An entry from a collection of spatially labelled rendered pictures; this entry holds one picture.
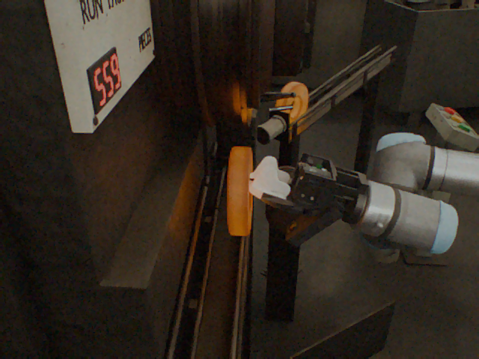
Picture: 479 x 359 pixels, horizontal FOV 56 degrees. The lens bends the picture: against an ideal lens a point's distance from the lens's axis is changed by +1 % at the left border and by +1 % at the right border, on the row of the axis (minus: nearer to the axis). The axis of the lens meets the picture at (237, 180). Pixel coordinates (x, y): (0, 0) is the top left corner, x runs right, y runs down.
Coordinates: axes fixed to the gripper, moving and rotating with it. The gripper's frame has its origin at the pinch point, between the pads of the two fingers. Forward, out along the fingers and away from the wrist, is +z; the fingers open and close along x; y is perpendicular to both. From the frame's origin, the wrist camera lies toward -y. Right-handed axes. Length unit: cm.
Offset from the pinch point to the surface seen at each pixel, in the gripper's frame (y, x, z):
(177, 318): -13.3, 20.3, 4.5
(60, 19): 26.9, 27.8, 21.6
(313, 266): -74, -74, -47
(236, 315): -15.3, 15.1, -4.6
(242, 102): 14.2, 0.6, 4.1
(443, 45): 1, -218, -111
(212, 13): 25.9, 3.2, 11.5
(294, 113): -12, -72, -16
